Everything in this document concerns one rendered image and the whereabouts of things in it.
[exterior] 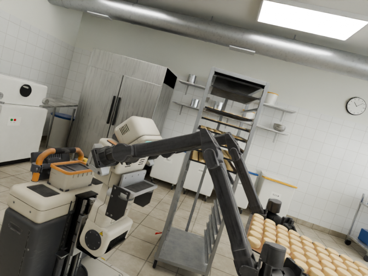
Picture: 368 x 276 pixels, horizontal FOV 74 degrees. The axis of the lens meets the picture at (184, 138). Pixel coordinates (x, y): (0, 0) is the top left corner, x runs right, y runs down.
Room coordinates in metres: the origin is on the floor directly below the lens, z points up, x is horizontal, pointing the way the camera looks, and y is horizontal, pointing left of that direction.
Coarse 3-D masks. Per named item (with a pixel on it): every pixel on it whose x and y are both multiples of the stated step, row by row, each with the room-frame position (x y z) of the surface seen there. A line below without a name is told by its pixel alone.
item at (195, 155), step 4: (192, 152) 2.49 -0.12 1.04; (196, 152) 2.42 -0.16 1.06; (200, 152) 2.52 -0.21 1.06; (192, 156) 2.18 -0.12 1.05; (196, 156) 2.19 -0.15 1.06; (200, 156) 2.27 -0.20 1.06; (200, 160) 2.04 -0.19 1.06; (204, 160) 2.11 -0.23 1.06; (224, 160) 2.44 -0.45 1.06; (228, 164) 2.26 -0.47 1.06; (228, 168) 2.05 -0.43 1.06
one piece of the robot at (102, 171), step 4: (96, 144) 1.08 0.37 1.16; (100, 144) 1.10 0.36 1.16; (92, 148) 1.07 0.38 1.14; (92, 156) 1.07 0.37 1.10; (88, 160) 1.07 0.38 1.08; (92, 160) 1.07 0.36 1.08; (88, 164) 1.07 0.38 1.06; (92, 164) 1.07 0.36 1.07; (92, 168) 1.06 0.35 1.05; (96, 168) 1.06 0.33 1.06; (100, 168) 1.04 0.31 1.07; (104, 168) 1.06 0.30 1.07; (96, 172) 1.05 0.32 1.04; (100, 172) 1.04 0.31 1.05; (104, 172) 1.05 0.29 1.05; (108, 172) 1.08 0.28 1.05
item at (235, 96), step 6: (216, 90) 2.19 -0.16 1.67; (222, 90) 2.08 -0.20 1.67; (228, 90) 2.03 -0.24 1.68; (222, 96) 2.52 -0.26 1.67; (228, 96) 2.37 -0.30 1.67; (234, 96) 2.24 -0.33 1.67; (240, 96) 2.12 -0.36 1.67; (246, 96) 2.03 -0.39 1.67; (252, 96) 2.02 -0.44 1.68; (240, 102) 2.59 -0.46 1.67; (246, 102) 2.43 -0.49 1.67
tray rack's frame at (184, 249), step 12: (216, 72) 2.19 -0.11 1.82; (228, 72) 2.01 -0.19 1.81; (252, 84) 2.25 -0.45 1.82; (264, 84) 1.99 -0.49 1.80; (240, 132) 2.60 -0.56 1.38; (204, 168) 2.63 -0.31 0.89; (168, 240) 2.33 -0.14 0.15; (180, 240) 2.40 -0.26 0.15; (192, 240) 2.47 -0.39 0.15; (156, 252) 2.12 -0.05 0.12; (168, 252) 2.12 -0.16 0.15; (180, 252) 2.18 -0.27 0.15; (192, 252) 2.24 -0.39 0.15; (204, 252) 2.30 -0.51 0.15; (180, 264) 2.00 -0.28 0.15; (192, 264) 2.05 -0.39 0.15; (204, 264) 2.10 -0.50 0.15
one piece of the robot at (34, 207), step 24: (24, 192) 1.16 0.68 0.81; (48, 192) 1.22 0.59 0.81; (72, 192) 1.30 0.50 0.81; (96, 192) 1.46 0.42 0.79; (24, 216) 1.16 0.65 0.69; (48, 216) 1.15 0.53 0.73; (72, 216) 1.29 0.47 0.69; (0, 240) 1.18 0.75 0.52; (24, 240) 1.12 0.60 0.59; (48, 240) 1.19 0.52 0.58; (0, 264) 1.16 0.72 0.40; (24, 264) 1.11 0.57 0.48; (48, 264) 1.23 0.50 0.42; (72, 264) 1.35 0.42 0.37
